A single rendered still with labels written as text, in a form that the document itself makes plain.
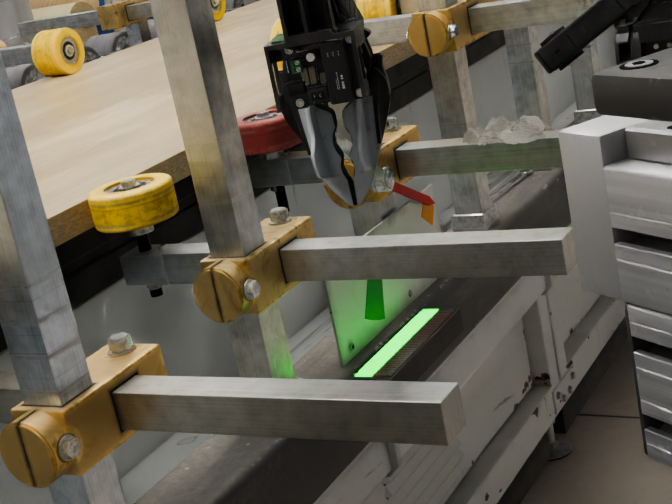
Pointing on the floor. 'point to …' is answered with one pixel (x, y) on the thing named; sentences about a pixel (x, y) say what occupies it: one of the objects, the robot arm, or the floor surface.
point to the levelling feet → (557, 445)
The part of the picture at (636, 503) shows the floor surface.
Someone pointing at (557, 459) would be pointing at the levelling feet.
